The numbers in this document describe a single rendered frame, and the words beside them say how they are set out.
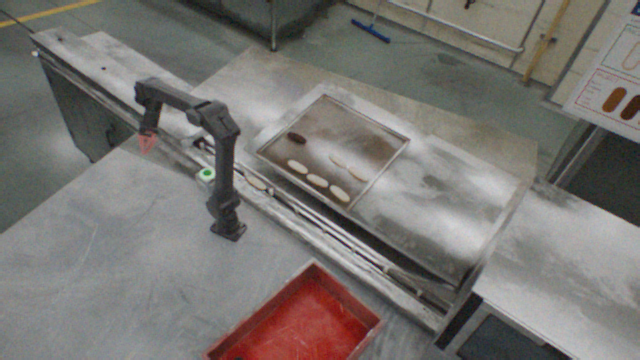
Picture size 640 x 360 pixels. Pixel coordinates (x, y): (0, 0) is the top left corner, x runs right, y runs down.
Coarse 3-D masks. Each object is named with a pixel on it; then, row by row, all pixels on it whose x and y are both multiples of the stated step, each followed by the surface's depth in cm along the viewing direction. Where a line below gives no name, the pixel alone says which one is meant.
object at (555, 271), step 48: (528, 192) 119; (528, 240) 106; (576, 240) 108; (624, 240) 110; (480, 288) 94; (528, 288) 96; (576, 288) 97; (624, 288) 99; (432, 336) 130; (528, 336) 90; (576, 336) 88; (624, 336) 90
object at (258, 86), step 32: (256, 64) 245; (288, 64) 249; (224, 96) 218; (256, 96) 221; (288, 96) 225; (384, 96) 236; (256, 128) 202; (448, 128) 221; (480, 128) 224; (160, 160) 179; (256, 160) 186; (512, 160) 207; (288, 192) 174; (352, 224) 166; (384, 256) 156; (448, 288) 149
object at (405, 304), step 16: (80, 80) 208; (128, 112) 193; (192, 160) 177; (208, 160) 176; (240, 192) 165; (256, 192) 166; (256, 208) 164; (272, 208) 161; (288, 224) 157; (304, 224) 158; (304, 240) 154; (320, 240) 153; (336, 256) 149; (352, 272) 145; (368, 272) 145; (368, 288) 144; (384, 288) 142; (400, 304) 138; (416, 304) 139; (416, 320) 136; (432, 320) 135
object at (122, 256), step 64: (64, 192) 160; (128, 192) 164; (192, 192) 168; (0, 256) 138; (64, 256) 141; (128, 256) 144; (192, 256) 147; (256, 256) 150; (320, 256) 153; (0, 320) 123; (64, 320) 126; (128, 320) 128; (192, 320) 130
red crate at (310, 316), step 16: (304, 288) 142; (320, 288) 143; (288, 304) 137; (304, 304) 138; (320, 304) 139; (336, 304) 139; (272, 320) 133; (288, 320) 133; (304, 320) 134; (320, 320) 135; (336, 320) 135; (352, 320) 136; (256, 336) 128; (272, 336) 129; (288, 336) 130; (304, 336) 130; (320, 336) 131; (336, 336) 131; (352, 336) 132; (240, 352) 124; (256, 352) 125; (272, 352) 126; (288, 352) 126; (304, 352) 127; (320, 352) 127; (336, 352) 128
